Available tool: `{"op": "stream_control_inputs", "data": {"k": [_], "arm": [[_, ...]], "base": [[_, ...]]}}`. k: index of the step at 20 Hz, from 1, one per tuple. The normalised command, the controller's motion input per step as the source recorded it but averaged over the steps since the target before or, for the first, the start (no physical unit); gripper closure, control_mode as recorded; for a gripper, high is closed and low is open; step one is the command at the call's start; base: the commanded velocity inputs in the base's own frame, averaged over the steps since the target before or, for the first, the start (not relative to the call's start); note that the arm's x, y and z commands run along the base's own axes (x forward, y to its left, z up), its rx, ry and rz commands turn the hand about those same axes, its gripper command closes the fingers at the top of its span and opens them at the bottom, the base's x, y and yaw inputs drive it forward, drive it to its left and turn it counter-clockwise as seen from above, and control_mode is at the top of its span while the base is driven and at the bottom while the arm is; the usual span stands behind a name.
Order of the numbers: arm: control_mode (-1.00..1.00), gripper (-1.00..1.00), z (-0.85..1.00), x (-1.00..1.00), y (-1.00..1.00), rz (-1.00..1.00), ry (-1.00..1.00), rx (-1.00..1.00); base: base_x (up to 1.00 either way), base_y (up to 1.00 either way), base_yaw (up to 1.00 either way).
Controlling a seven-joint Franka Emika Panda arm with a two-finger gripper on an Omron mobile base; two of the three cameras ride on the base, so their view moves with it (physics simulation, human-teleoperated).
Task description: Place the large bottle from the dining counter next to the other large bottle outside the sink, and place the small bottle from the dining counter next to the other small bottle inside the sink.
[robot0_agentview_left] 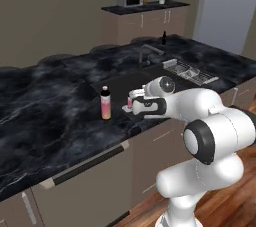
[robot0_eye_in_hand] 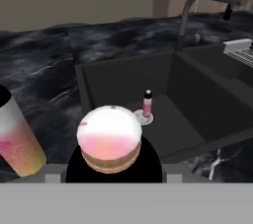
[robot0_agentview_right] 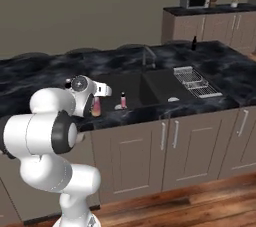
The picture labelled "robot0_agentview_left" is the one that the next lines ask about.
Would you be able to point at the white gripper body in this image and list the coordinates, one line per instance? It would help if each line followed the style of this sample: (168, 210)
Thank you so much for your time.
(137, 93)

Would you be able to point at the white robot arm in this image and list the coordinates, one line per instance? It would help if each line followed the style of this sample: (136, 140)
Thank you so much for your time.
(213, 127)

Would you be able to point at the small pink bottle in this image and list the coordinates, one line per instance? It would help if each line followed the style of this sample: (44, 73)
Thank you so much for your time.
(129, 102)

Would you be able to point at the dark sink basin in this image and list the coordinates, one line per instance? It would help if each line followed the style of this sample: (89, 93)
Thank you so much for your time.
(123, 82)

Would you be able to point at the large pink bottle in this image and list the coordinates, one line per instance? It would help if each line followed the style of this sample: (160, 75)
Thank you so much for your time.
(106, 104)

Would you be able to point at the small black bottle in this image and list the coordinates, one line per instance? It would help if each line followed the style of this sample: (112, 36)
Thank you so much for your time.
(164, 38)

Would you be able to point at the brown under-sink cupboard front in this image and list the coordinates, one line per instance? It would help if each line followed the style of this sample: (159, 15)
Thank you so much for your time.
(153, 161)

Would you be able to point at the brown cupboard run, black top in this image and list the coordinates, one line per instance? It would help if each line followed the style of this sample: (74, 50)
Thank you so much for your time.
(146, 21)

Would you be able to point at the brown dishwasher front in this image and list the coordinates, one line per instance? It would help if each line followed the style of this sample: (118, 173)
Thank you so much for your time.
(93, 191)

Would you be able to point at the brown cupboard door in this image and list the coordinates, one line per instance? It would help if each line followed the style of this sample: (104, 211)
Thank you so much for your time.
(245, 92)
(13, 211)

